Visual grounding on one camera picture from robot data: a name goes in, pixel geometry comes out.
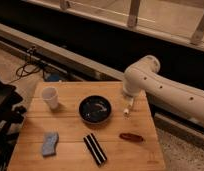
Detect wooden board table top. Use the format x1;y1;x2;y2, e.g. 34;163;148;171
8;82;165;171

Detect black white striped block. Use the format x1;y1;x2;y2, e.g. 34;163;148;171
83;133;107;166

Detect blue object behind table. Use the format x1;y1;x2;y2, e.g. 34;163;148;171
44;74;60;82

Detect white tube bottle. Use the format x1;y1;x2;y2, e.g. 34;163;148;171
123;97;134;116

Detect dark red oblong object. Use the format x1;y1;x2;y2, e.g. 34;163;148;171
119;133;144;142

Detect white paper cup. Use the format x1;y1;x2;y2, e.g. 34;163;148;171
41;87;58;110

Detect black equipment left edge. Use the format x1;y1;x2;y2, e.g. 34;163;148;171
0;80;27;171

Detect dark ceramic bowl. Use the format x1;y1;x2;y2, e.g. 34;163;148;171
79;95;112;124

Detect black cable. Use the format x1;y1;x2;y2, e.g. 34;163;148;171
8;49;49;84

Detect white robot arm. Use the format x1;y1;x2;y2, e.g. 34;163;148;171
123;55;204;124

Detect blue sponge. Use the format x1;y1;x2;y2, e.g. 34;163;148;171
41;132;59;157

